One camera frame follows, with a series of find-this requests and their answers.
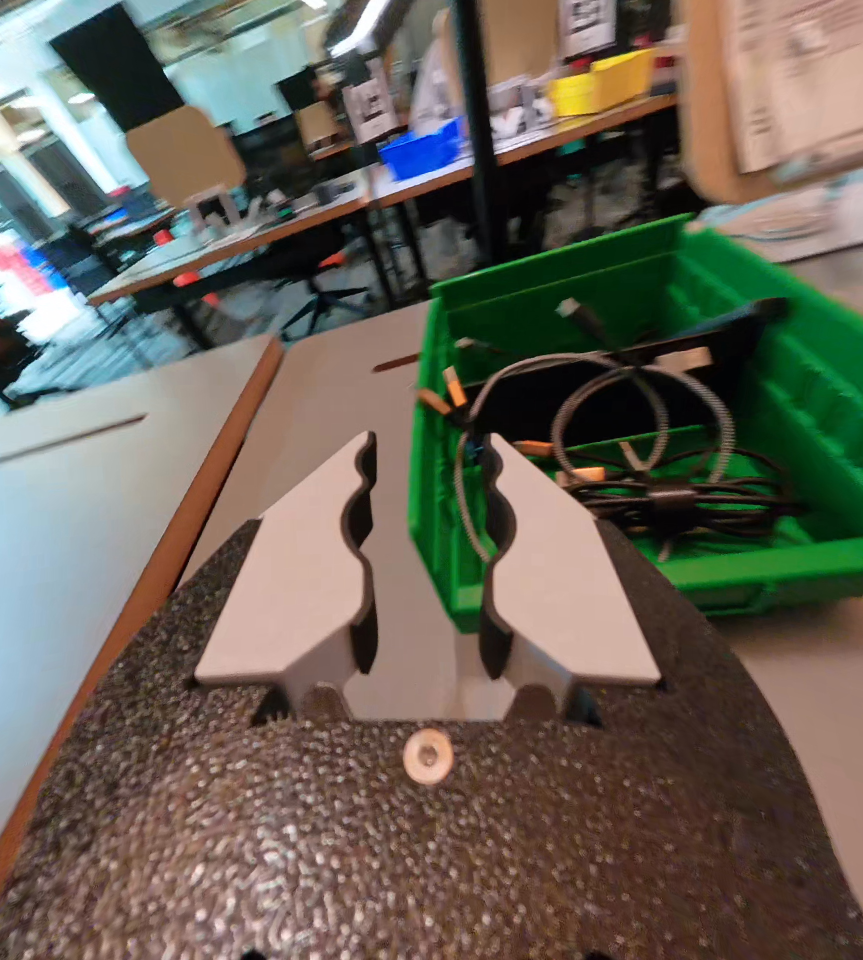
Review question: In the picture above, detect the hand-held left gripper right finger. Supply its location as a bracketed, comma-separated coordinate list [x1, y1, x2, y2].
[478, 432, 664, 690]

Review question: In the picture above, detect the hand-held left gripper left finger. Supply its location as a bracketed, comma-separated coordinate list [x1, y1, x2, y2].
[193, 429, 380, 690]

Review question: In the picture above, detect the black USB-C cable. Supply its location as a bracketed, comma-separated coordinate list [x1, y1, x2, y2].
[562, 450, 804, 541]

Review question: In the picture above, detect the braided grey USB-C cable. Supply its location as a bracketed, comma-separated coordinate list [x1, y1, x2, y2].
[455, 298, 739, 565]

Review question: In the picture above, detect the orange plug cable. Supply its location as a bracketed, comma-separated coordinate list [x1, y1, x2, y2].
[415, 363, 607, 487]

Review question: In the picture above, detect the green plastic bin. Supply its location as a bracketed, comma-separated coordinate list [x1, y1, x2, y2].
[407, 213, 863, 635]

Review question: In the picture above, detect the black office chair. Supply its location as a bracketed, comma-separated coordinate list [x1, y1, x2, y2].
[274, 247, 373, 339]

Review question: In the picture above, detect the white desk with black legs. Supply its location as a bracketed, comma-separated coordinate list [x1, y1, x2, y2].
[90, 93, 682, 350]

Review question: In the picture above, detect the small wooden document stand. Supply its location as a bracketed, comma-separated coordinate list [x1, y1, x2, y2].
[125, 105, 247, 226]

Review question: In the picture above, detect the blue plastic bin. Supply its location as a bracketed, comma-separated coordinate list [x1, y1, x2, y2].
[379, 118, 470, 181]

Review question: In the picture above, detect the yellow plastic bin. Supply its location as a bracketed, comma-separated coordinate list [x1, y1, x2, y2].
[547, 48, 658, 117]

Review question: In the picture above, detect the black square panel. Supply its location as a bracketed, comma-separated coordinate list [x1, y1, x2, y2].
[49, 3, 185, 132]

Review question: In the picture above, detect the white instruction sheet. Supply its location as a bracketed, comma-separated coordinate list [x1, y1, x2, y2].
[720, 0, 863, 174]

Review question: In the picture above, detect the white fiducial tag sign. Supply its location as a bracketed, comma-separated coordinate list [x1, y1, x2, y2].
[559, 0, 616, 57]

